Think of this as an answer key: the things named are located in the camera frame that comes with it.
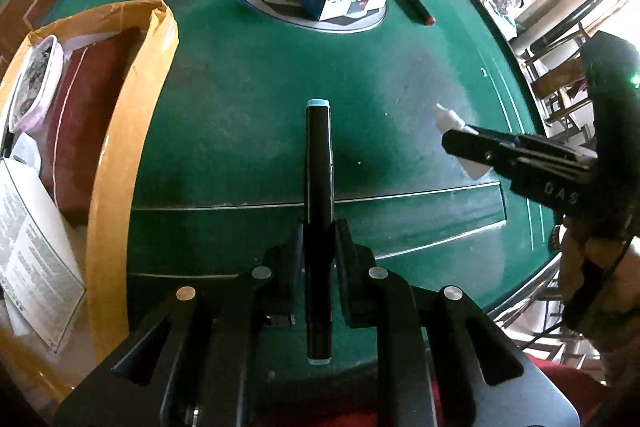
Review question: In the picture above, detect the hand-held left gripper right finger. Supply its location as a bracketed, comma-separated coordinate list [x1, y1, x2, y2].
[334, 218, 581, 427]

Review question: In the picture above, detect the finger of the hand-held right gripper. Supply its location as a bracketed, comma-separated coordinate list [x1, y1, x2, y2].
[465, 124, 598, 160]
[441, 129, 596, 178]

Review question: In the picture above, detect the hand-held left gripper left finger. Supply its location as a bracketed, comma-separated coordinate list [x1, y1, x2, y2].
[54, 222, 306, 427]

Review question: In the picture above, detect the small white dropper bottle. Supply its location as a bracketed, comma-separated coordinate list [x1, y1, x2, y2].
[434, 103, 493, 180]

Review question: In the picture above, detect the black marker with blue caps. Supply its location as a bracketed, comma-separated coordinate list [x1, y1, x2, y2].
[304, 99, 335, 367]

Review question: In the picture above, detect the red cloth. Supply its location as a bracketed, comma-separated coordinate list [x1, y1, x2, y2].
[530, 354, 608, 427]

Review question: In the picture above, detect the dark wooden chair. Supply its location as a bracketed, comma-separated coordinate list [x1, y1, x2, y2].
[520, 24, 601, 142]

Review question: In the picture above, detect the yellow taped cardboard box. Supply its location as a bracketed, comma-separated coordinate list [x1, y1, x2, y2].
[0, 0, 180, 408]

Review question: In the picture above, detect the dark red pouch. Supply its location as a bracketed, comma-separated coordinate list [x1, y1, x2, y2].
[40, 27, 146, 228]

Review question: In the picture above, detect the person's right hand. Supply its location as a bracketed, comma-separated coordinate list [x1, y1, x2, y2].
[552, 222, 640, 383]

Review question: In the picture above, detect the printed paper leaflet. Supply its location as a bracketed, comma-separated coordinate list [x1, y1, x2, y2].
[0, 157, 87, 353]

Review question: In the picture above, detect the chrome metal frame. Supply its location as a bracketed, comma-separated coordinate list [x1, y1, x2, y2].
[487, 252, 601, 368]

